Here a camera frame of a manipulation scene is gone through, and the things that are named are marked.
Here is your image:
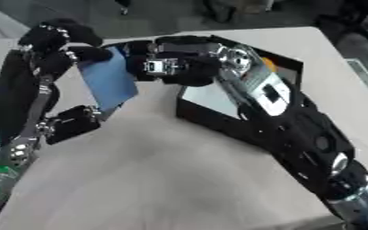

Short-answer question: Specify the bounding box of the black chair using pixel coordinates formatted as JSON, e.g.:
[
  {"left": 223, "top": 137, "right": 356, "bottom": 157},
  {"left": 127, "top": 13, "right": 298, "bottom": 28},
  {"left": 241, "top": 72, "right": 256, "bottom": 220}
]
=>
[{"left": 312, "top": 0, "right": 368, "bottom": 60}]

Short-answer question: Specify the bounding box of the black box with white inside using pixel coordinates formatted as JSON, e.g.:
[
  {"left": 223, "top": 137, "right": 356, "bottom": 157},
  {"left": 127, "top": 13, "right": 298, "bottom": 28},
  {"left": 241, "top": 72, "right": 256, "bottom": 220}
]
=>
[{"left": 174, "top": 34, "right": 307, "bottom": 148}]

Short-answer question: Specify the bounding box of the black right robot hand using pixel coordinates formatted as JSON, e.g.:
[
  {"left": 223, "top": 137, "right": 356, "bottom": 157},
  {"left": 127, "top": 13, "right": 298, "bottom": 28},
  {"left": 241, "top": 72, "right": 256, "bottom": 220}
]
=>
[{"left": 122, "top": 35, "right": 227, "bottom": 88}]

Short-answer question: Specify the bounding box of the small orange object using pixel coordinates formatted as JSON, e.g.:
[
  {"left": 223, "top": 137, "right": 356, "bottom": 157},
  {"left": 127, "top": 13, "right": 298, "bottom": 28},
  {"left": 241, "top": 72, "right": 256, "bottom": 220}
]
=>
[{"left": 259, "top": 57, "right": 280, "bottom": 73}]

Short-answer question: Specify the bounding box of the blue rectangular card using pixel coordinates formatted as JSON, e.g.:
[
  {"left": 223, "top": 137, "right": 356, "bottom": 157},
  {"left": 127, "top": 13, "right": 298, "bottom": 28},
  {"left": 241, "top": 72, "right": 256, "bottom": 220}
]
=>
[{"left": 75, "top": 46, "right": 142, "bottom": 121}]

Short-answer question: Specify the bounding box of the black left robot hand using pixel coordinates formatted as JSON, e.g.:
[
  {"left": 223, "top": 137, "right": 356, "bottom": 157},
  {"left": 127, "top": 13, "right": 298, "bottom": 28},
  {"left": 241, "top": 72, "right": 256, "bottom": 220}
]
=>
[{"left": 0, "top": 17, "right": 114, "bottom": 148}]

